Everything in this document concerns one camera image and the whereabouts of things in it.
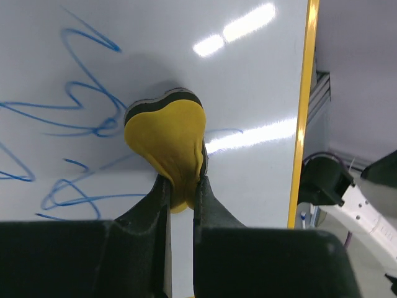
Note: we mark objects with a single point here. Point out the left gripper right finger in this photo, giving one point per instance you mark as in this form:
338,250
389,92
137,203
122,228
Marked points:
232,260

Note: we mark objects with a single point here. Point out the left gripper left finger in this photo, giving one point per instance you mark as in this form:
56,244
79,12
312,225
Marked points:
124,257

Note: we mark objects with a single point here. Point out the yellow bone-shaped eraser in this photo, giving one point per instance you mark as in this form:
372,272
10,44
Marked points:
168,132

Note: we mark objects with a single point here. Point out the yellow framed whiteboard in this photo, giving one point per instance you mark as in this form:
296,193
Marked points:
70,70

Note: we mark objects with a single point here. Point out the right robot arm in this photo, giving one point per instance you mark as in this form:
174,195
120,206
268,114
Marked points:
325,182

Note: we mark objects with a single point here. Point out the aluminium mounting rail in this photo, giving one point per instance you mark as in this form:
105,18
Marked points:
319,95

